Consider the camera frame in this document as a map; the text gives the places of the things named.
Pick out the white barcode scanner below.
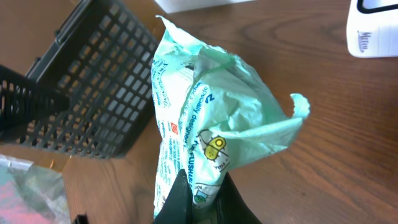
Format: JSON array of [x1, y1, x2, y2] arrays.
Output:
[[346, 0, 397, 58]]

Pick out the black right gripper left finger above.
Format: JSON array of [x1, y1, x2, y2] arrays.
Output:
[[153, 169, 192, 224]]

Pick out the grey plastic mesh basket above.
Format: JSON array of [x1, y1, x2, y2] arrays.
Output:
[[1, 0, 158, 159]]

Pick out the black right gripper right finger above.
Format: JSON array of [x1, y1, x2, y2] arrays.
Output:
[[216, 172, 261, 224]]

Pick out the round dark green packet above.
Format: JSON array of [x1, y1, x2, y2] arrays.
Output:
[[1, 155, 72, 224]]

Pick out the mint green snack packet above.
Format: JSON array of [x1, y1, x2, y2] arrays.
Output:
[[151, 20, 310, 218]]

